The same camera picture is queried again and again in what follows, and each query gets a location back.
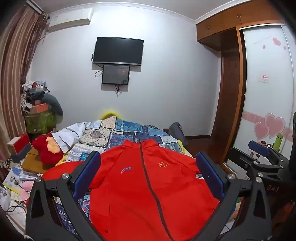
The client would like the red zip jacket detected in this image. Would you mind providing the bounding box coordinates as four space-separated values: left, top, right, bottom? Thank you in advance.
42 139 220 241

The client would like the pile of papers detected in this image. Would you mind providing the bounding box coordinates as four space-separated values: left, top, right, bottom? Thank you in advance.
0 162 44 209

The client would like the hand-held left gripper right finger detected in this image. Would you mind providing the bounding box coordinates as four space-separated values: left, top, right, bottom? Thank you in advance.
196 152 277 241

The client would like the green bottle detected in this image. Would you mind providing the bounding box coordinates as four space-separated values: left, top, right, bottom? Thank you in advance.
273 133 284 151

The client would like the green patterned cover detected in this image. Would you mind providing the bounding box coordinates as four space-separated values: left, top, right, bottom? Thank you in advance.
24 111 57 135

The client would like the brown striped curtain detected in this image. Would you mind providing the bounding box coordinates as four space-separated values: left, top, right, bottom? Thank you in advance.
0 5 50 181

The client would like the yellow blanket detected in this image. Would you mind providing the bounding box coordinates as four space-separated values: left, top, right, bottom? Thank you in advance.
99 110 121 120

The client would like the red plush toy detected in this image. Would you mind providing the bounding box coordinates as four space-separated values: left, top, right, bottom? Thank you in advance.
32 133 64 166

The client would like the white air conditioner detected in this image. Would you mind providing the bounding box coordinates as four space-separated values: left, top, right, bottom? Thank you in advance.
47 8 94 33

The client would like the white cloth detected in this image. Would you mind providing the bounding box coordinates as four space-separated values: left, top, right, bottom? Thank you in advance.
51 122 87 153

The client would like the grey cloth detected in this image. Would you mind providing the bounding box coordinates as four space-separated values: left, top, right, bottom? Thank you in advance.
169 122 185 145

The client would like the dark grey garment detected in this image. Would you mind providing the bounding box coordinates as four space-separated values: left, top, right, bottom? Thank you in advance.
43 95 63 116

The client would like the brown wooden wardrobe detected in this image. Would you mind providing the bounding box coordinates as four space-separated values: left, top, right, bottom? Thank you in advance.
195 0 293 164

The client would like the black floor cable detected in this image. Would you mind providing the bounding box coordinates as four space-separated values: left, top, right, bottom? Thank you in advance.
6 198 29 214

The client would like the wooden board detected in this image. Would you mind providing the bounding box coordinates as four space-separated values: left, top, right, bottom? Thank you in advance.
21 147 57 174

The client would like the pink cloth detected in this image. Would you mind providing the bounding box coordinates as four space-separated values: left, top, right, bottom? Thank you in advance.
20 181 35 193

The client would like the small black wall monitor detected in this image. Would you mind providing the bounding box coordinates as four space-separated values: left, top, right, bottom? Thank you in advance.
101 64 130 85

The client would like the blue patchwork quilt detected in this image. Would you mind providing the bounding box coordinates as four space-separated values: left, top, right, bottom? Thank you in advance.
52 115 197 237

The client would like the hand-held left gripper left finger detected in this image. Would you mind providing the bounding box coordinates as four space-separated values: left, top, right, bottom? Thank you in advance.
25 151 109 241

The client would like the black monitor cable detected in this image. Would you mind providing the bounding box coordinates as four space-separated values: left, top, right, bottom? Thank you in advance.
115 79 129 97

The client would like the white heart sticker sliding door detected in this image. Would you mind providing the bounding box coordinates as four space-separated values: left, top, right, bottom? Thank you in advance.
232 24 296 163

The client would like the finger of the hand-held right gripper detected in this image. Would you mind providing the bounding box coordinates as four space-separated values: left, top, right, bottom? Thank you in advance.
228 147 264 181
248 140 284 171

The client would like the orange box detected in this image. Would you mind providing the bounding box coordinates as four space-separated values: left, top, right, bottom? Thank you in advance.
30 103 49 114

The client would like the pile of clutter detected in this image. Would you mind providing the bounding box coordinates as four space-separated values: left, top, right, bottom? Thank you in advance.
21 80 52 115

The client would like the red and white box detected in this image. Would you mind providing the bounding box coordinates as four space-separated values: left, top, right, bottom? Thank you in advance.
7 133 31 154

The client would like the black wall television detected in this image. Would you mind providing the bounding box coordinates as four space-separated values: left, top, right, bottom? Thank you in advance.
92 37 144 66

